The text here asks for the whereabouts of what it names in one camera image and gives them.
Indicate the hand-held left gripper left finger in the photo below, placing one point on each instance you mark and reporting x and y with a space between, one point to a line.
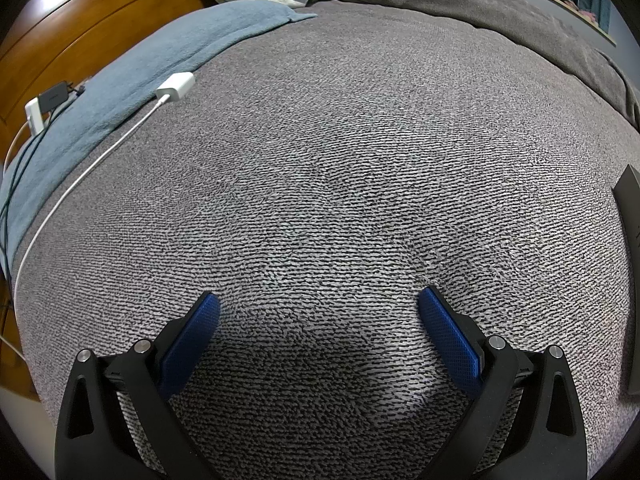
190 345

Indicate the wooden window sill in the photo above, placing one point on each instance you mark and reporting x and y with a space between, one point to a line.
605 36

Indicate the grey cardboard box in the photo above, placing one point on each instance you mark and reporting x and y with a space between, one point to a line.
631 285

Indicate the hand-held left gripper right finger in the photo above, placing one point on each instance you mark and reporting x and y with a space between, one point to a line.
450 345

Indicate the pink cloth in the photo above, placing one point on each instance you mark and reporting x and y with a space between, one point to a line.
587 14

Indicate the blue blanket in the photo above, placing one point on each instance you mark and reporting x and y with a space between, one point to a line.
150 50

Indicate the grey knitted blanket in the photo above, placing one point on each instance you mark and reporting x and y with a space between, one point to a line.
325 160

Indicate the white charger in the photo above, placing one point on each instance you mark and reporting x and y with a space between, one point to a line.
175 85

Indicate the wooden headboard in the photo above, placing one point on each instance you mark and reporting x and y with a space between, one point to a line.
75 20

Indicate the black power adapter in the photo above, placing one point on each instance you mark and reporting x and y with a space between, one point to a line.
52 96

